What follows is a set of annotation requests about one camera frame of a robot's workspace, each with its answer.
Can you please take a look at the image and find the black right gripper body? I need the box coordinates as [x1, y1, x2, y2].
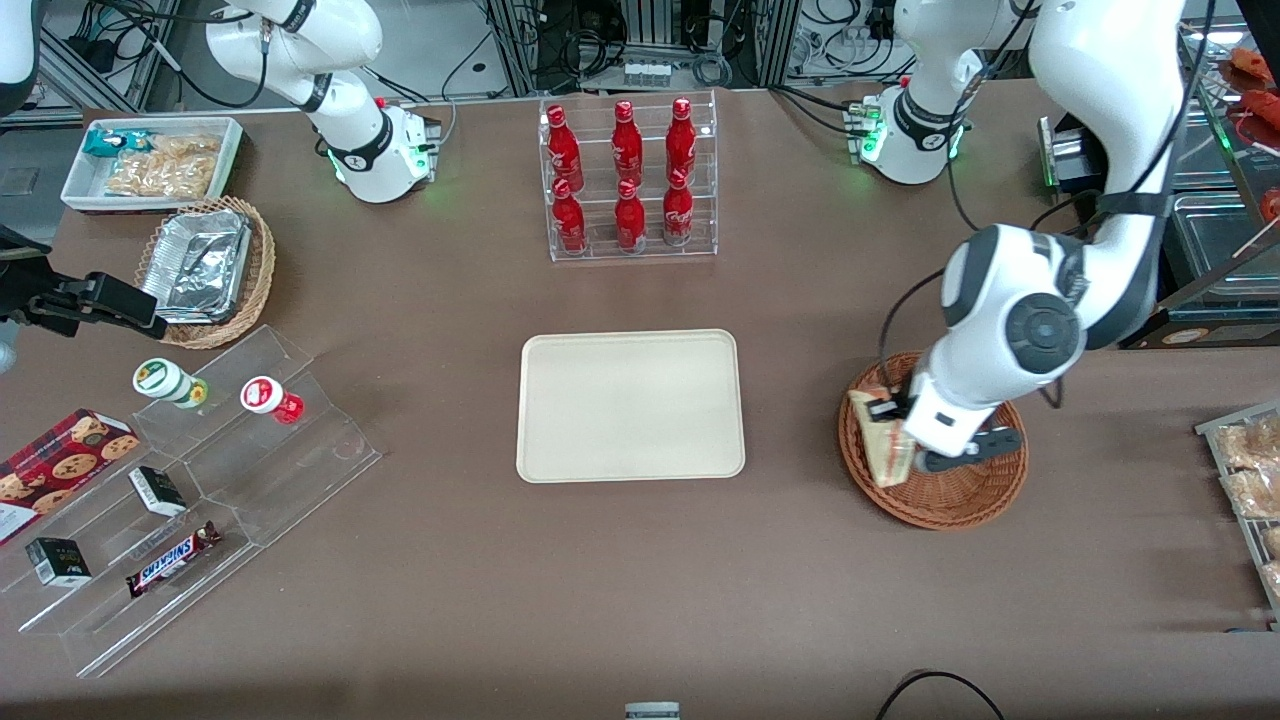
[0, 226, 97, 337]

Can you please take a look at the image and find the triangle sandwich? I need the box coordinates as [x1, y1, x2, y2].
[848, 385, 918, 489]

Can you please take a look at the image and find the aluminium foil tray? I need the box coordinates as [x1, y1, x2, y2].
[140, 208, 253, 324]

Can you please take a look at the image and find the brown round wicker basket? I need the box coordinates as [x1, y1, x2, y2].
[838, 350, 1030, 531]

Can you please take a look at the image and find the white rectangular snack tray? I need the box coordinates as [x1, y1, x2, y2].
[60, 116, 246, 214]

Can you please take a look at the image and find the light oval wicker basket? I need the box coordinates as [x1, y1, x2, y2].
[135, 195, 277, 351]

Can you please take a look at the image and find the beige plastic tray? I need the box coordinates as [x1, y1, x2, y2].
[516, 329, 747, 484]

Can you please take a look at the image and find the green lid cup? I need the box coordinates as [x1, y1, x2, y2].
[132, 357, 209, 411]

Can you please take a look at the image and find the clear bag of crackers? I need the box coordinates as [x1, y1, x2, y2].
[105, 133, 223, 199]

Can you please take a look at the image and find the red lid cup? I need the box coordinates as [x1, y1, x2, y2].
[240, 375, 305, 425]

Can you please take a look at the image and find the teal snack packet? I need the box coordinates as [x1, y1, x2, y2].
[83, 128, 157, 160]

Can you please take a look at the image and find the red cookie box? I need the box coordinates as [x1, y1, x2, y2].
[0, 408, 141, 548]

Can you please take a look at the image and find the small black box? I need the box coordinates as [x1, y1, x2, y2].
[128, 465, 188, 518]
[25, 537, 93, 587]

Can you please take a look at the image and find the clear acrylic stepped stand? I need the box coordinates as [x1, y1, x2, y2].
[0, 323, 384, 681]

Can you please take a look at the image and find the snickers chocolate bar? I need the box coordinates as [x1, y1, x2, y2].
[125, 521, 223, 599]

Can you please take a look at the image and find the clear acrylic bottle rack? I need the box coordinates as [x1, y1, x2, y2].
[538, 88, 719, 264]

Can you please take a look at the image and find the red cola bottle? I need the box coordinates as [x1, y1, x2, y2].
[666, 97, 698, 185]
[552, 178, 589, 254]
[662, 168, 695, 247]
[545, 104, 585, 191]
[612, 100, 645, 187]
[614, 178, 648, 252]

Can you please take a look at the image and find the wrapped bread pack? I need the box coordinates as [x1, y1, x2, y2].
[1215, 415, 1280, 471]
[1222, 468, 1280, 521]

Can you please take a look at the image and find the black food display case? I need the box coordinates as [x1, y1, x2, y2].
[1038, 20, 1280, 351]

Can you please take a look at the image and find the black cable loop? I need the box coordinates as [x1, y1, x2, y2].
[875, 670, 1006, 720]

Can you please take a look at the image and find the metal wire bread tray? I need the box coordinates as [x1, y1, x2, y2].
[1195, 400, 1280, 633]

